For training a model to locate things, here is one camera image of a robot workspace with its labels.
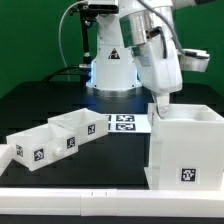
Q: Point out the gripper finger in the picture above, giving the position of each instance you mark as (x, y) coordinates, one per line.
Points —
(162, 104)

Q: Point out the white left rail barrier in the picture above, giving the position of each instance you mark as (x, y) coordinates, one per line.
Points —
(5, 157)

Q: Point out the white drawer cabinet box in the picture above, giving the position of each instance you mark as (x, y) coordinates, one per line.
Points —
(186, 149)

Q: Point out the white rail barrier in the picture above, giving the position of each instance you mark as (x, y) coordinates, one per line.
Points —
(112, 202)
(5, 157)

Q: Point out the white fiducial marker sheet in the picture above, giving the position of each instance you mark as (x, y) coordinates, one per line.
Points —
(128, 123)

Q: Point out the white front rail barrier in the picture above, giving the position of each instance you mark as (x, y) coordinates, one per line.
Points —
(112, 202)

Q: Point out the white drawer with knob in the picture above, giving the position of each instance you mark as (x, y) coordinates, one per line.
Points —
(40, 146)

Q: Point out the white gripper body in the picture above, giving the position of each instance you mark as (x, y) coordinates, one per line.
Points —
(158, 67)

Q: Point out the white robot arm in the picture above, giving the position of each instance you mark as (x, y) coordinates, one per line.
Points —
(124, 24)

